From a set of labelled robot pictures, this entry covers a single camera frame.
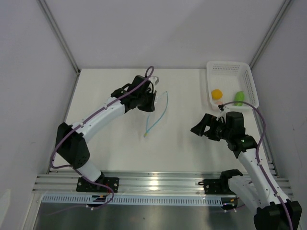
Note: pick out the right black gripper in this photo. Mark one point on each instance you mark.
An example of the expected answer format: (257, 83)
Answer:
(207, 120)

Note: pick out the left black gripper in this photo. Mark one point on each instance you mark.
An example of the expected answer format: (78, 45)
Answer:
(151, 107)

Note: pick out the clear zip top bag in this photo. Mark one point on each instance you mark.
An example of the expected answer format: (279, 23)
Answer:
(153, 118)

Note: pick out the yellow toy fruit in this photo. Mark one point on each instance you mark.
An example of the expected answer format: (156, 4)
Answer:
(216, 94)

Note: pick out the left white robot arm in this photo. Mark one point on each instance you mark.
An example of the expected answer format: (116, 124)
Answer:
(72, 140)

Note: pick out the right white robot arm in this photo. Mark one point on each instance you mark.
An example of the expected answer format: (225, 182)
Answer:
(271, 206)

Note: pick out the green toy vegetable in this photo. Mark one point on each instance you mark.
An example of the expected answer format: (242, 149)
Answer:
(239, 98)

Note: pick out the white plastic basket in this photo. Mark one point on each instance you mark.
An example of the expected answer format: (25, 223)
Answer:
(231, 77)

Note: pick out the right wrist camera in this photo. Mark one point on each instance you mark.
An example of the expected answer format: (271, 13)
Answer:
(223, 109)

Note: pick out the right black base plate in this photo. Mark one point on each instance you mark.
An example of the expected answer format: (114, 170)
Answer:
(215, 187)

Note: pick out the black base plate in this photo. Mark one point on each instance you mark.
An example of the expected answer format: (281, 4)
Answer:
(102, 185)
(215, 187)

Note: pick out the aluminium rail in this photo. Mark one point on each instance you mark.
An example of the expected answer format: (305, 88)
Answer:
(130, 183)

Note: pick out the white slotted cable duct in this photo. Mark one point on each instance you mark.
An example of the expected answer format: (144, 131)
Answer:
(135, 200)

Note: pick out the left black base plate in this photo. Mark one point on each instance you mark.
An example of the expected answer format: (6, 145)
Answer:
(102, 185)

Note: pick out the left aluminium frame post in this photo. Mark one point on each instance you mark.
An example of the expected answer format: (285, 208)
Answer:
(58, 34)

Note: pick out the aluminium frame post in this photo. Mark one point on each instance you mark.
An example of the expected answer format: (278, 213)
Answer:
(280, 15)
(58, 34)

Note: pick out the right aluminium frame post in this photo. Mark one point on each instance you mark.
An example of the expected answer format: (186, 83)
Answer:
(280, 15)

